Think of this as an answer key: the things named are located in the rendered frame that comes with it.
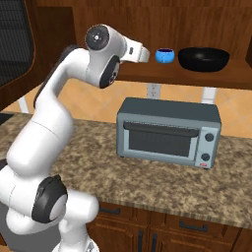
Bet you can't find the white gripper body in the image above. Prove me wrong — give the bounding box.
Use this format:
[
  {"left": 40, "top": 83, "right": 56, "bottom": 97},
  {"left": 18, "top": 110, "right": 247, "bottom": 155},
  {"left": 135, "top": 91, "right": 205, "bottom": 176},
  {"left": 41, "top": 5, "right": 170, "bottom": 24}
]
[{"left": 137, "top": 44, "right": 152, "bottom": 64}]

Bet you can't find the wooden cabinet door dark panel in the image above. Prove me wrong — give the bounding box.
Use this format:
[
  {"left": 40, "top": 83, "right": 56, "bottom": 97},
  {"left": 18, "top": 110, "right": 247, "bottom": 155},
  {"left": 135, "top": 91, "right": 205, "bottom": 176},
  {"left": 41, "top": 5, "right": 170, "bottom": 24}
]
[{"left": 0, "top": 0, "right": 36, "bottom": 89}]

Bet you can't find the wooden base cabinet door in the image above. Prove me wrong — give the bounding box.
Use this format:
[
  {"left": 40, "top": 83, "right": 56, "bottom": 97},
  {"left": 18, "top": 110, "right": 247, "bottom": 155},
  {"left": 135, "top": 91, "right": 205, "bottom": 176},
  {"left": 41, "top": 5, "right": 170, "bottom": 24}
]
[
  {"left": 86, "top": 221, "right": 151, "bottom": 252},
  {"left": 149, "top": 227, "right": 238, "bottom": 252}
]

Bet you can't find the blue bowl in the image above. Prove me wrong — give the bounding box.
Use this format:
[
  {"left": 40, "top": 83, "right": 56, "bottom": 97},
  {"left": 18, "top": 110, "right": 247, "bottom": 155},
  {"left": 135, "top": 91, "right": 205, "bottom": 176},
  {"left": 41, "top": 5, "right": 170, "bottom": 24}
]
[{"left": 155, "top": 47, "right": 176, "bottom": 65}]

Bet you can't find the black bowl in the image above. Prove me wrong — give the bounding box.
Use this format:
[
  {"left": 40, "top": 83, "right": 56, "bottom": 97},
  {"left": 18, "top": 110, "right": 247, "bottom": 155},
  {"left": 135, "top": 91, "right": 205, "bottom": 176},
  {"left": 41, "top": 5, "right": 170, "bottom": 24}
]
[{"left": 177, "top": 46, "right": 230, "bottom": 73}]

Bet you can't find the grey toaster oven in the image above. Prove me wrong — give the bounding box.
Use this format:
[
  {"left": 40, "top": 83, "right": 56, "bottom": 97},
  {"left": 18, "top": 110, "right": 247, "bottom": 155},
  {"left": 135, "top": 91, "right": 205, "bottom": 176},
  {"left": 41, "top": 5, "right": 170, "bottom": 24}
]
[{"left": 115, "top": 96, "right": 222, "bottom": 170}]

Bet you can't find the toaster oven glass door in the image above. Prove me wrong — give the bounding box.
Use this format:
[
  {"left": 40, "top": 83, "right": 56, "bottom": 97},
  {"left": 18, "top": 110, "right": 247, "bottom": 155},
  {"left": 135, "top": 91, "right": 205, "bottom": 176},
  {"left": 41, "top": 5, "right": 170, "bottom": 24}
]
[{"left": 122, "top": 120, "right": 201, "bottom": 159}]

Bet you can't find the black hob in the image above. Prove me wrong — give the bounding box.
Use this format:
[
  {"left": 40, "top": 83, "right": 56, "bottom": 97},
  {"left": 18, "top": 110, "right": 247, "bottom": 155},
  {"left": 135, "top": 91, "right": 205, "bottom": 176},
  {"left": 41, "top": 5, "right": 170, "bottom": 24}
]
[{"left": 0, "top": 112, "right": 16, "bottom": 126}]

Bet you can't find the wooden drawer front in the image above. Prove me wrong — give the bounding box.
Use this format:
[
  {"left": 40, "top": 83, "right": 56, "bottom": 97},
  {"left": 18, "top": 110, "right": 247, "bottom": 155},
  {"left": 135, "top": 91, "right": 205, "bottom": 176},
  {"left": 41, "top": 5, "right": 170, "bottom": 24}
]
[
  {"left": 164, "top": 212, "right": 243, "bottom": 244},
  {"left": 97, "top": 201, "right": 152, "bottom": 228}
]

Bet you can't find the grey appliance front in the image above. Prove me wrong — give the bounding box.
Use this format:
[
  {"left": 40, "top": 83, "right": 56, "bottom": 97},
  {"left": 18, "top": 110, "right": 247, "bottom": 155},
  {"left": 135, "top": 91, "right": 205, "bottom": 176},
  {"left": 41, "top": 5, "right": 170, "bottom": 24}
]
[{"left": 0, "top": 202, "right": 62, "bottom": 252}]

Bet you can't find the white wall outlet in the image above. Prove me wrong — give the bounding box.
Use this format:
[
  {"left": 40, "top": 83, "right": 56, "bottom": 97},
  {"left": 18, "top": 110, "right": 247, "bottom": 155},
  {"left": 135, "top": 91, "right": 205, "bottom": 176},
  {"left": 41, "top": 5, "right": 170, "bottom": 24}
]
[
  {"left": 146, "top": 83, "right": 162, "bottom": 99},
  {"left": 17, "top": 95, "right": 32, "bottom": 114},
  {"left": 201, "top": 87, "right": 218, "bottom": 105}
]

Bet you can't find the open wooden wall cabinet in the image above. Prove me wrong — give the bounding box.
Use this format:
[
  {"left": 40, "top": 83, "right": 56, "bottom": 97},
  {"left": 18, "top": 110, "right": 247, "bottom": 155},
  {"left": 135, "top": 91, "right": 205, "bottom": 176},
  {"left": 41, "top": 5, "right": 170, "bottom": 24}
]
[{"left": 34, "top": 0, "right": 252, "bottom": 91}]

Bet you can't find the toaster oven door handle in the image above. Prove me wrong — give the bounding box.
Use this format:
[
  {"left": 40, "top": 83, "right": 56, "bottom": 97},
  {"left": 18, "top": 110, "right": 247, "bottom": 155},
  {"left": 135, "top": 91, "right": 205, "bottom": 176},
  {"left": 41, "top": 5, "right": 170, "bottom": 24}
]
[{"left": 123, "top": 121, "right": 200, "bottom": 138}]

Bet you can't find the black drawer handle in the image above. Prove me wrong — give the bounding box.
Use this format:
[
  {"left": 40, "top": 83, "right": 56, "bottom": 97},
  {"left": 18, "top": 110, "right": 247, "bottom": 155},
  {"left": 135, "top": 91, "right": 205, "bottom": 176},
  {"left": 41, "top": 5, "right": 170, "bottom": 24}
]
[
  {"left": 99, "top": 206, "right": 122, "bottom": 217},
  {"left": 178, "top": 220, "right": 209, "bottom": 233}
]

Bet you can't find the black cabinet door handle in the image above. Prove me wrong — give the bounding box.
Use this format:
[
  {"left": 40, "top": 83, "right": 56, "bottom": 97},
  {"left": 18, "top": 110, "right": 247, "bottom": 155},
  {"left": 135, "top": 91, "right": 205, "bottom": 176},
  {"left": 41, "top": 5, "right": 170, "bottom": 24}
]
[
  {"left": 151, "top": 232, "right": 158, "bottom": 252},
  {"left": 137, "top": 229, "right": 145, "bottom": 252}
]

